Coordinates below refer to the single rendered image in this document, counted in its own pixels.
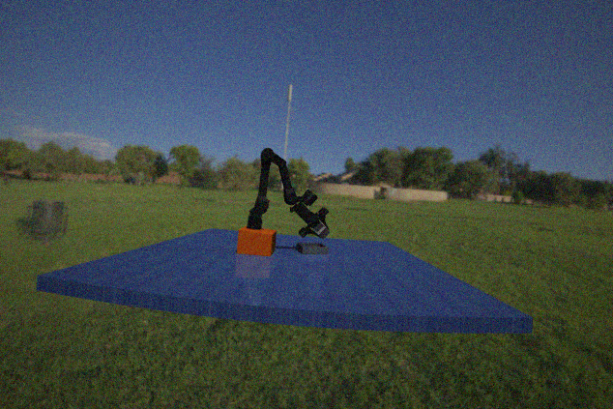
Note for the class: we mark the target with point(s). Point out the white square cup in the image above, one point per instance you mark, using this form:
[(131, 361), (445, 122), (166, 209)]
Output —
[(324, 230)]

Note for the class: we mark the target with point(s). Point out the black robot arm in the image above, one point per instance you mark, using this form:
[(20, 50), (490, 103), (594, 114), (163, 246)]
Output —
[(290, 197)]

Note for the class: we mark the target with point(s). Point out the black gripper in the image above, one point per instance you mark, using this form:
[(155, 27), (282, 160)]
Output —
[(306, 231)]

